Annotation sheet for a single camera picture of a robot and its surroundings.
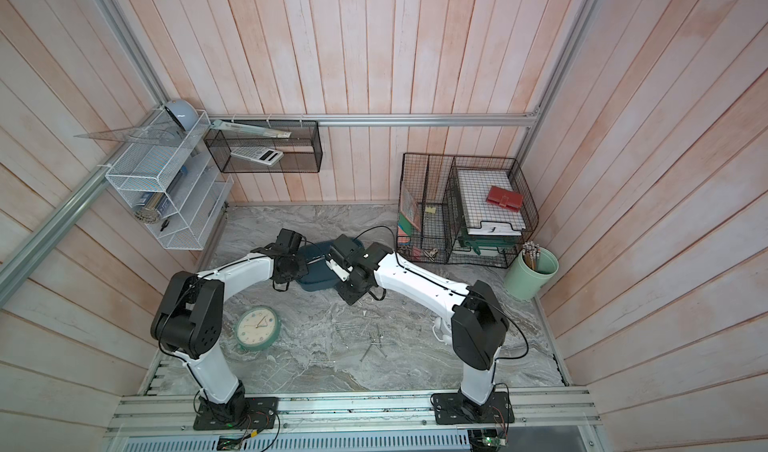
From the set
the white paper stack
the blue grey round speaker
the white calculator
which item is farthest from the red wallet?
the blue grey round speaker

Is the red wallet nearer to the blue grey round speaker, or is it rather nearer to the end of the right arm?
the end of the right arm

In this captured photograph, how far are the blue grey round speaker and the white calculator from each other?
0.56 feet

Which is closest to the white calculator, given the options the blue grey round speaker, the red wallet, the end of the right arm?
the blue grey round speaker

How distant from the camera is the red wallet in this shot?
0.92m

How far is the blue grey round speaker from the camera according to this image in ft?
2.73

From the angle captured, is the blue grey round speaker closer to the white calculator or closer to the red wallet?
the white calculator

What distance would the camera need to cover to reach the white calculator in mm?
989

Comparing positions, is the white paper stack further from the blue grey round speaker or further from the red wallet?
the blue grey round speaker

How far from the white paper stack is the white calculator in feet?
2.13

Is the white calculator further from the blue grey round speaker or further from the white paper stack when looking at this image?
the white paper stack

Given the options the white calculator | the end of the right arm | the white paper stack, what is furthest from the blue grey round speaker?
the white paper stack

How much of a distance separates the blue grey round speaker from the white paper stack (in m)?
0.86

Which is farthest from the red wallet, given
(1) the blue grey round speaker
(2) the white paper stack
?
(1) the blue grey round speaker

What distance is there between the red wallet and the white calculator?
725 mm
